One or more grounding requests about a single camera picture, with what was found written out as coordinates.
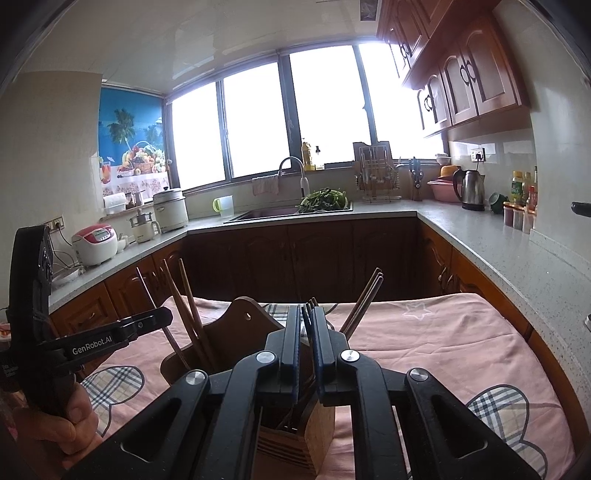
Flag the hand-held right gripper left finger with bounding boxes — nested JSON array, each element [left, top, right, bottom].
[[62, 305, 303, 480]]

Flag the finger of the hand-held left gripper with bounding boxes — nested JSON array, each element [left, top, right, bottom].
[[115, 307, 174, 335], [111, 323, 153, 348]]

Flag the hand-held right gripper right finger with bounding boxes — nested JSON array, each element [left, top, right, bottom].
[[311, 307, 543, 480]]

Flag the wooden utensil holder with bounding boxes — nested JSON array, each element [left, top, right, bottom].
[[159, 296, 337, 478]]

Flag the person's left hand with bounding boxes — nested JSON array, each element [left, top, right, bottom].
[[11, 383, 105, 469]]

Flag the white and red rice cooker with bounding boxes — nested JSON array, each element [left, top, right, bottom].
[[71, 224, 120, 267]]

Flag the small white electric pot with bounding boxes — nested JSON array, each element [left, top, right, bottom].
[[128, 210, 162, 244]]

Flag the pink tablecloth with plaid patches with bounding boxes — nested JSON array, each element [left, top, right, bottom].
[[69, 292, 575, 480]]

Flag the large white cooker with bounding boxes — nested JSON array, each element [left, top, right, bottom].
[[152, 187, 189, 233]]

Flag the green leafy vegetables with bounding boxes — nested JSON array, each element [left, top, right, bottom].
[[298, 187, 349, 214]]

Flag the pale dishcloth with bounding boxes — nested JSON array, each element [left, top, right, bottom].
[[252, 175, 281, 197]]

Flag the curved metal faucet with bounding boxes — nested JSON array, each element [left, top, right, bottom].
[[277, 156, 309, 200]]

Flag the metal dish rack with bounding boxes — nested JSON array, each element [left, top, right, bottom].
[[353, 141, 402, 204]]

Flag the knife block with knives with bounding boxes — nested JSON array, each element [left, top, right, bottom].
[[407, 157, 424, 201]]

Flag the pink plastic basin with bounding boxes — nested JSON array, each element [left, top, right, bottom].
[[427, 179, 462, 202]]

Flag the kitchen window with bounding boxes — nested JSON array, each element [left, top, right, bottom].
[[164, 41, 446, 190]]

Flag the stainless steel electric kettle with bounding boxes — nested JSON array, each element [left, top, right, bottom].
[[452, 168, 486, 212]]

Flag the wooden upper kitchen cabinets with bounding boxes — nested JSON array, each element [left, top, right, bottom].
[[376, 0, 532, 139]]

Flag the beach and fruit wall poster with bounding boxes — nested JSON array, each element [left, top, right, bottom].
[[99, 88, 169, 197]]

